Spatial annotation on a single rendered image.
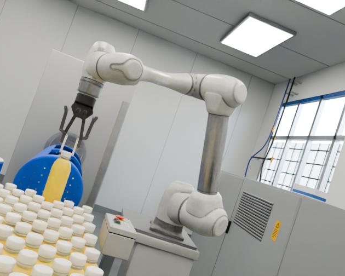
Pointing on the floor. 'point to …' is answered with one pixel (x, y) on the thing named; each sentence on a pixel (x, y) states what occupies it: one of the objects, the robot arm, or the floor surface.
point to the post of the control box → (106, 264)
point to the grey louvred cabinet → (276, 234)
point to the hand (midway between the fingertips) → (69, 145)
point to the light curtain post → (107, 154)
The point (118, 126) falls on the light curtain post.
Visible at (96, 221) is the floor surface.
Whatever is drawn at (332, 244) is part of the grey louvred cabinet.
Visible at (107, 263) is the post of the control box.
